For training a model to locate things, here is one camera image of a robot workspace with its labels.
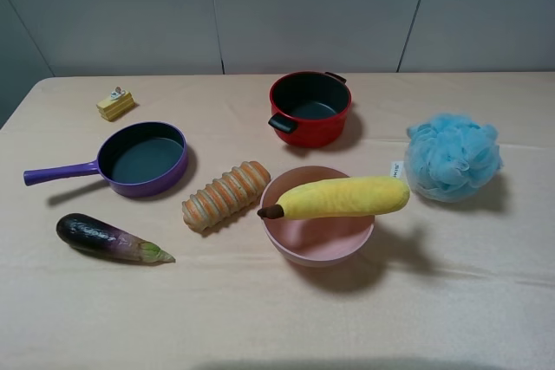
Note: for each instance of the yellow plush banana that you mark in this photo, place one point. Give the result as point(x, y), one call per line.
point(336, 197)

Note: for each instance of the ridged toy bread roll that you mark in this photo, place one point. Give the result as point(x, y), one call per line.
point(225, 196)

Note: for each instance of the red toy pot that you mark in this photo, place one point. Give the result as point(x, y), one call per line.
point(309, 108)

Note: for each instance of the pink plastic bowl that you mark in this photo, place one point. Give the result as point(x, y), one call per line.
point(318, 242)

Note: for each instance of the purple toy frying pan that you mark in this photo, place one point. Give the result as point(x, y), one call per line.
point(141, 160)

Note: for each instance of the yellow toy cake slice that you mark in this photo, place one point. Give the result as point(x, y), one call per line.
point(116, 104)

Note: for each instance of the blue bath loofah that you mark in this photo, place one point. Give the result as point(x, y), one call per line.
point(451, 157)

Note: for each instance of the purple toy eggplant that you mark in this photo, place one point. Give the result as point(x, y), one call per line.
point(94, 237)

